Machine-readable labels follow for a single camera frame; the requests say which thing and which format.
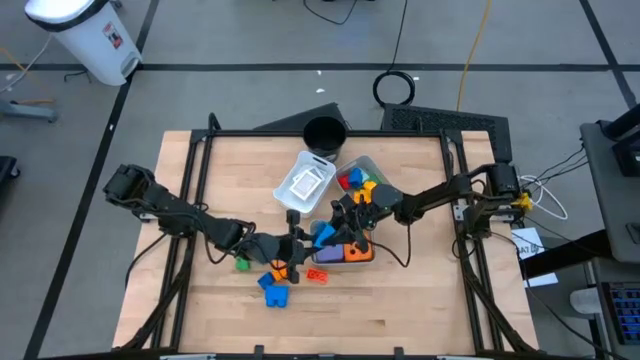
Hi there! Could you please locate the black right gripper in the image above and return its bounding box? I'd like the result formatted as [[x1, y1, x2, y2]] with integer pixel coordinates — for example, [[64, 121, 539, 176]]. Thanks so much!
[[330, 183, 404, 254]]

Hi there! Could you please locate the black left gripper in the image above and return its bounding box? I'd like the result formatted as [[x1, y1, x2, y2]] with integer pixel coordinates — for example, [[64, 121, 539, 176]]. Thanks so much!
[[249, 209, 322, 286]]

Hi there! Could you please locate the light blue toy block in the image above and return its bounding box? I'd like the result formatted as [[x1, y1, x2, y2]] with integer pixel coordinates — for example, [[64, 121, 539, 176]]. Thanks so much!
[[313, 223, 338, 250]]

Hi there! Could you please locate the large blue toy block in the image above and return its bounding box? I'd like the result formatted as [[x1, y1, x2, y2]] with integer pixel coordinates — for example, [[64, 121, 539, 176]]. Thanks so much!
[[264, 284, 290, 309]]

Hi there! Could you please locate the white plastic bin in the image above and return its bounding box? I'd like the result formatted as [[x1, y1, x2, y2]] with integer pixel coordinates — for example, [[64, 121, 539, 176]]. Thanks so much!
[[272, 149, 338, 219]]

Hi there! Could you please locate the white playing card box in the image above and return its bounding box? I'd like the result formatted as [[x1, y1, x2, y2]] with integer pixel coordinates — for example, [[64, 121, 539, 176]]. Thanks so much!
[[288, 172, 321, 202]]

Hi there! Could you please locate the orange foam die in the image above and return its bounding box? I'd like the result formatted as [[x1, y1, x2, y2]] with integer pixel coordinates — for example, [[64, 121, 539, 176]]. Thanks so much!
[[343, 239, 375, 263]]

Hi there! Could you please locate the purple foam die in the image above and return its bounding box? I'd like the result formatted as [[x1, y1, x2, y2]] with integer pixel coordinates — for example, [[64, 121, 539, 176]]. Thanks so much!
[[314, 243, 345, 264]]

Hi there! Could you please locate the grey plastic bin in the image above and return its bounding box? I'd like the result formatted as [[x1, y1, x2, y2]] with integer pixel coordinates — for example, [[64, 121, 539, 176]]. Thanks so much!
[[333, 154, 396, 206], [308, 218, 376, 267]]

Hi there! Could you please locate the black bucket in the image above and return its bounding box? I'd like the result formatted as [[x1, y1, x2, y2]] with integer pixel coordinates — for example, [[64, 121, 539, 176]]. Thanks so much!
[[302, 115, 348, 165]]

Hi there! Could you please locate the black perforated panel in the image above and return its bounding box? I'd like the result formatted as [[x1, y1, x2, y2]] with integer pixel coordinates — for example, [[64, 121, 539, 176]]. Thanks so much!
[[380, 103, 514, 172]]

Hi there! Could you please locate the white paper sheet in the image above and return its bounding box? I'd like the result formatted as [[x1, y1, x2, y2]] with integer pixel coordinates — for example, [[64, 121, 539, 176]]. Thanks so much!
[[510, 227, 560, 289]]

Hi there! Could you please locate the black desk beam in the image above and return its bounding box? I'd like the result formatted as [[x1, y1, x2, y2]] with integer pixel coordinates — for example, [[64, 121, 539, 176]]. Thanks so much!
[[519, 229, 614, 280]]

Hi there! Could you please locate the pale grey rounded object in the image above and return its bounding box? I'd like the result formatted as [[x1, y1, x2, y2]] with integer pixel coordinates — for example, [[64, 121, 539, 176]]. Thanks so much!
[[569, 288, 607, 316]]

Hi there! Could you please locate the grey desk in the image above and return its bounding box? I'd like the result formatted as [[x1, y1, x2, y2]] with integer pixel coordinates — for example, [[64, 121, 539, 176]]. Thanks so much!
[[578, 119, 640, 265]]

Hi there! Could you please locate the black monitor stand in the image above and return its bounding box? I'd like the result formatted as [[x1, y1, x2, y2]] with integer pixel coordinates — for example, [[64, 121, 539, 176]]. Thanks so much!
[[597, 102, 640, 177]]

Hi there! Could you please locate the backlit keyboard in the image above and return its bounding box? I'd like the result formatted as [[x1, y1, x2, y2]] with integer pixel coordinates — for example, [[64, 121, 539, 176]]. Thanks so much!
[[601, 280, 640, 346]]

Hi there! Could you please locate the white trash can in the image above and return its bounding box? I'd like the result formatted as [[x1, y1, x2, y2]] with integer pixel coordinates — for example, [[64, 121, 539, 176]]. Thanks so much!
[[23, 0, 143, 87]]

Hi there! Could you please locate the black floor object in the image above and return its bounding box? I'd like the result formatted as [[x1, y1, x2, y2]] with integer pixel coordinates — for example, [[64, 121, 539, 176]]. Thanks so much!
[[0, 155, 21, 182]]

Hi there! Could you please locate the grey stand foot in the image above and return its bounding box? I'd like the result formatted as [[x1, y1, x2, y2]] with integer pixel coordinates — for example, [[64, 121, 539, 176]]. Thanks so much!
[[0, 98, 60, 125]]

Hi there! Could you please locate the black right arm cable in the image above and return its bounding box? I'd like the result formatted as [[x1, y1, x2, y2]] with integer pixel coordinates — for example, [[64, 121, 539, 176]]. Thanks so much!
[[372, 222, 412, 269]]

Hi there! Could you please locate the black coiled cable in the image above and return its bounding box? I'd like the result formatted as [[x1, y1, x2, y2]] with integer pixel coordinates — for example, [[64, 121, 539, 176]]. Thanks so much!
[[371, 0, 417, 109]]

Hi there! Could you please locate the white cable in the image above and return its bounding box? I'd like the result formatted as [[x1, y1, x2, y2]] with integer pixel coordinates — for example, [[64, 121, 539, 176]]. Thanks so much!
[[519, 173, 570, 221]]

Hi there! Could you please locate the black floor cable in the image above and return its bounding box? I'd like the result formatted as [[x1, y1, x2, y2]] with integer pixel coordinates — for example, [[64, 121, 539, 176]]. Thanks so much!
[[302, 0, 359, 26]]

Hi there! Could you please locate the yellow hanging cable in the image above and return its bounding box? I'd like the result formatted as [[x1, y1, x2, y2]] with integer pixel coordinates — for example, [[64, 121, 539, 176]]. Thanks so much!
[[455, 0, 494, 112]]

